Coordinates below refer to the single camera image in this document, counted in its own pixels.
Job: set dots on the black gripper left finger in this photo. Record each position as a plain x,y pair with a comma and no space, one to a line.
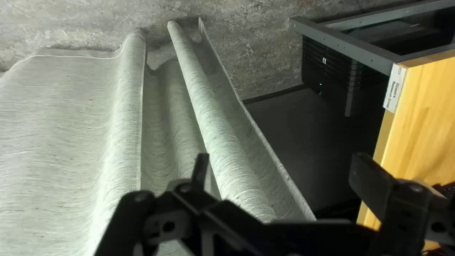
136,218

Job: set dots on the white paper label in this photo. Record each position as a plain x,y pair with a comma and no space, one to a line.
394,87

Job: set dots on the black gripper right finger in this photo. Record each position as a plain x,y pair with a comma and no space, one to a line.
402,208

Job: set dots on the yellow wooden board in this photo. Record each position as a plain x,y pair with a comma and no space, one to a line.
426,123

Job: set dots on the white grey fabric curtain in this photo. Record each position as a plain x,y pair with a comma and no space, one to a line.
57,143

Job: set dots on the black slatted panel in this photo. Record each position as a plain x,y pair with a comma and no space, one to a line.
331,76

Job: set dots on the dark grey metal frame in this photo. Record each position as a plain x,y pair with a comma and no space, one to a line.
341,43

